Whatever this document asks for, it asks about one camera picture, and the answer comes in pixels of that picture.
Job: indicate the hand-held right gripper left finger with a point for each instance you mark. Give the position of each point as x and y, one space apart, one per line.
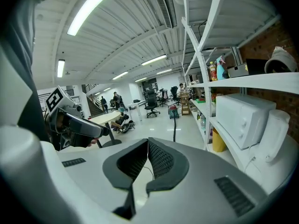
121 169

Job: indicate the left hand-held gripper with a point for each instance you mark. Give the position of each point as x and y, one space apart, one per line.
56 99

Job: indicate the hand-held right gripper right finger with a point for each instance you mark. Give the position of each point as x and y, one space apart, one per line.
170 169

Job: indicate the red and teal vacuum cleaner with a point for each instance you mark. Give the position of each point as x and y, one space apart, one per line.
173 112

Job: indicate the person's left hand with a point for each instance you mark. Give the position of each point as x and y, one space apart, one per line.
93 142

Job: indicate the brown staircase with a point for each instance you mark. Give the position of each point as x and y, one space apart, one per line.
94 108

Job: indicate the round wooden table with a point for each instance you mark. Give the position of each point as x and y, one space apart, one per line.
102 119

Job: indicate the yellow bin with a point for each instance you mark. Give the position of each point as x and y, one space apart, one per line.
218 141

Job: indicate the wooden shelf cart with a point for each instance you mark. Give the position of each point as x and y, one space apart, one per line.
184 111

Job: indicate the teal cap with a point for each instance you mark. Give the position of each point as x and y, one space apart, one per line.
121 109

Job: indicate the person's torso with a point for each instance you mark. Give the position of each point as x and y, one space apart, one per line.
21 43

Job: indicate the office chair with pink clothes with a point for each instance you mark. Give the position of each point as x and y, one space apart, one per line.
164 94

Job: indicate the black mesh office chair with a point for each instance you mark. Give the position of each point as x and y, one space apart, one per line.
150 97

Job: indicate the green plastic bag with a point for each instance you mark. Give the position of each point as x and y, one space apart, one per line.
201 100

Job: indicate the white microwave oven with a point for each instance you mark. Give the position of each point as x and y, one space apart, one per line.
238 115

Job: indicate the yellow oil bottle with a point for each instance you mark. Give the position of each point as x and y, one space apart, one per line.
213 72

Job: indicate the blue spray bottle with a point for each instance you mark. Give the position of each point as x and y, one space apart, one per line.
220 70

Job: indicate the white electric kettle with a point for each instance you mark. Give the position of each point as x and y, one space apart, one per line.
278 129

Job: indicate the white cardboard box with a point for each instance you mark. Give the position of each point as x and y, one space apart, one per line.
237 71

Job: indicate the white metal shelving rack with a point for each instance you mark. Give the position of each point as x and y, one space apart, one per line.
257 80

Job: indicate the black box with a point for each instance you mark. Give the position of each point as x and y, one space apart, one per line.
257 66

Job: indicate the ceiling air vent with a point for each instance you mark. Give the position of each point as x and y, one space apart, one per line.
162 6

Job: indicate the grey cap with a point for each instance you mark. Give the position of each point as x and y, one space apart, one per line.
282 57

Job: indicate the black wall board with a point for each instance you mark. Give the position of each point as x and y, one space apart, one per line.
149 84

